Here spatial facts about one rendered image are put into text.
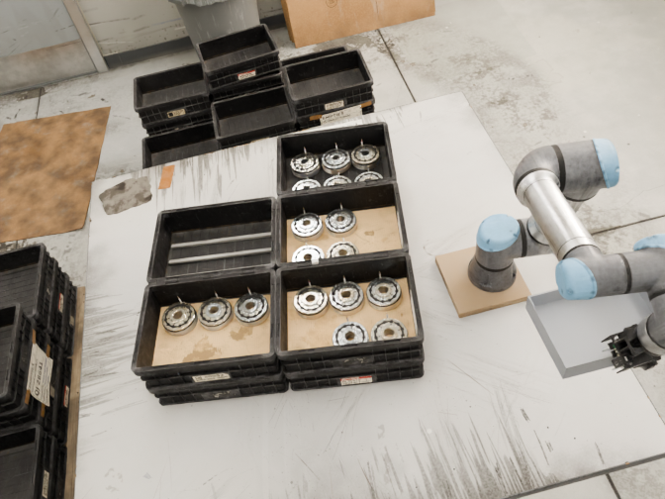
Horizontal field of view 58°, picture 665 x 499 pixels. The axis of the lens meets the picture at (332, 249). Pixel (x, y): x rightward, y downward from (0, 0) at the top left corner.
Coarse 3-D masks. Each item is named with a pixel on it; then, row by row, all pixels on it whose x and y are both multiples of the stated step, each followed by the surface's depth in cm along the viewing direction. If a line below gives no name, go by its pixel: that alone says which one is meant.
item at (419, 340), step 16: (368, 256) 178; (384, 256) 177; (400, 256) 176; (416, 288) 169; (416, 304) 165; (416, 320) 162; (288, 352) 161; (304, 352) 160; (320, 352) 160; (336, 352) 161
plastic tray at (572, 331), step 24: (528, 312) 145; (552, 312) 145; (576, 312) 144; (600, 312) 143; (624, 312) 142; (648, 312) 141; (552, 336) 141; (576, 336) 140; (600, 336) 139; (576, 360) 136; (600, 360) 131
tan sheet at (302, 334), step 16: (288, 304) 183; (368, 304) 179; (400, 304) 178; (288, 320) 179; (304, 320) 179; (320, 320) 178; (336, 320) 177; (352, 320) 177; (368, 320) 176; (400, 320) 174; (288, 336) 176; (304, 336) 175; (320, 336) 175
